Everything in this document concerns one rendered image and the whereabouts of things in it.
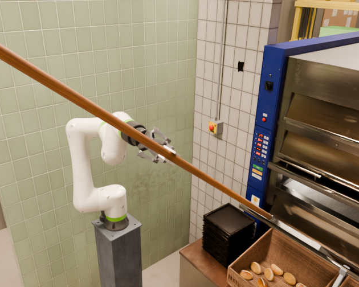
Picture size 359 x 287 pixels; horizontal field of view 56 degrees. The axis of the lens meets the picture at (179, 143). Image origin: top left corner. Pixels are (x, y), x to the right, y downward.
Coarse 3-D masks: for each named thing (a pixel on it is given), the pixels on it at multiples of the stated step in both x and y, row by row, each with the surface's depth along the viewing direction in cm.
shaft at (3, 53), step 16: (0, 48) 73; (16, 64) 77; (32, 64) 79; (48, 80) 82; (64, 96) 87; (80, 96) 89; (96, 112) 94; (128, 128) 102; (144, 144) 109; (176, 160) 121; (208, 176) 136; (224, 192) 148; (256, 208) 170
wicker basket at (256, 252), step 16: (272, 240) 256; (288, 240) 246; (240, 256) 240; (256, 256) 256; (272, 256) 256; (288, 256) 246; (304, 256) 237; (304, 272) 237; (320, 272) 228; (336, 272) 220
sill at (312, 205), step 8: (280, 184) 248; (280, 192) 244; (288, 192) 239; (296, 192) 239; (296, 200) 235; (304, 200) 230; (312, 200) 231; (312, 208) 226; (320, 208) 223; (328, 208) 223; (328, 216) 219; (336, 216) 215; (344, 216) 215; (344, 224) 211; (352, 224) 208
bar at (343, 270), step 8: (248, 208) 222; (256, 216) 216; (272, 224) 208; (280, 232) 204; (288, 232) 201; (296, 240) 196; (312, 248) 190; (320, 256) 186; (328, 256) 185; (336, 264) 180; (344, 272) 176; (352, 272) 174; (336, 280) 178
